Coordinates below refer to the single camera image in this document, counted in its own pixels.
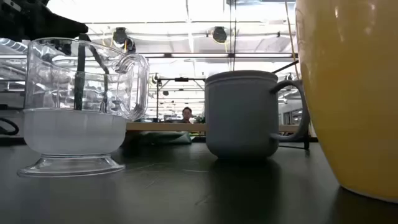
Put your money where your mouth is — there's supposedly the large yellow-orange mug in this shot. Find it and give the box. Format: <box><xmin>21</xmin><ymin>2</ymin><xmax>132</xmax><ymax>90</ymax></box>
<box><xmin>294</xmin><ymin>0</ymin><xmax>398</xmax><ymax>205</ymax></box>

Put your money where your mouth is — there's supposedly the wooden shelf with black frame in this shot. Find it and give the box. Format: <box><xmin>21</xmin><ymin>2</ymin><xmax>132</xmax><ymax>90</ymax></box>
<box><xmin>74</xmin><ymin>33</ymin><xmax>311</xmax><ymax>150</ymax></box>

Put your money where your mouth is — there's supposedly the medium grey mug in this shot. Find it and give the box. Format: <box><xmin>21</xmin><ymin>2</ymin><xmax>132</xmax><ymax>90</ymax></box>
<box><xmin>204</xmin><ymin>70</ymin><xmax>311</xmax><ymax>160</ymax></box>

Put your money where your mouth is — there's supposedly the black looped cable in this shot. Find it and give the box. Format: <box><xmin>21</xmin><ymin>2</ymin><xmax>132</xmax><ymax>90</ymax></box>
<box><xmin>0</xmin><ymin>117</ymin><xmax>20</xmax><ymax>136</ymax></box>

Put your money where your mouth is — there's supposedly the black background rig frame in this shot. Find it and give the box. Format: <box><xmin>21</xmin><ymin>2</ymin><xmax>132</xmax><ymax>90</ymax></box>
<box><xmin>154</xmin><ymin>76</ymin><xmax>206</xmax><ymax>123</ymax></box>

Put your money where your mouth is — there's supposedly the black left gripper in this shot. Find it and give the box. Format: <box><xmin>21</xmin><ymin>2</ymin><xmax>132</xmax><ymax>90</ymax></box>
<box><xmin>0</xmin><ymin>0</ymin><xmax>90</xmax><ymax>42</ymax></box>

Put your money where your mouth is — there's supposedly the black ceiling device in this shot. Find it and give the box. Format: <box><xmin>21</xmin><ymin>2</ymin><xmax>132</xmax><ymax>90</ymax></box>
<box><xmin>111</xmin><ymin>27</ymin><xmax>137</xmax><ymax>53</ymax></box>
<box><xmin>211</xmin><ymin>26</ymin><xmax>228</xmax><ymax>44</ymax></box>

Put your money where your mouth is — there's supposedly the person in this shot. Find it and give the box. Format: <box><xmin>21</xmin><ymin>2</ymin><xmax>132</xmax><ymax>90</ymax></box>
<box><xmin>180</xmin><ymin>106</ymin><xmax>193</xmax><ymax>124</ymax></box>

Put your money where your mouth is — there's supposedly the light blue cloth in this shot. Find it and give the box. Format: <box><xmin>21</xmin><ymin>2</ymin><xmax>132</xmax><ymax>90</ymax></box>
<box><xmin>136</xmin><ymin>130</ymin><xmax>193</xmax><ymax>145</ymax></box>

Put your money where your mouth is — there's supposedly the small clear glass cup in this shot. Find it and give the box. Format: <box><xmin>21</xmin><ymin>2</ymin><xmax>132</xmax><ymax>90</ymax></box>
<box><xmin>17</xmin><ymin>37</ymin><xmax>150</xmax><ymax>179</ymax></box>

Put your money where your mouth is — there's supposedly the yellow cable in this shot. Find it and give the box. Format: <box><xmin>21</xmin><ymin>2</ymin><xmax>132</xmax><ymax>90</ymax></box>
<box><xmin>284</xmin><ymin>0</ymin><xmax>301</xmax><ymax>80</ymax></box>

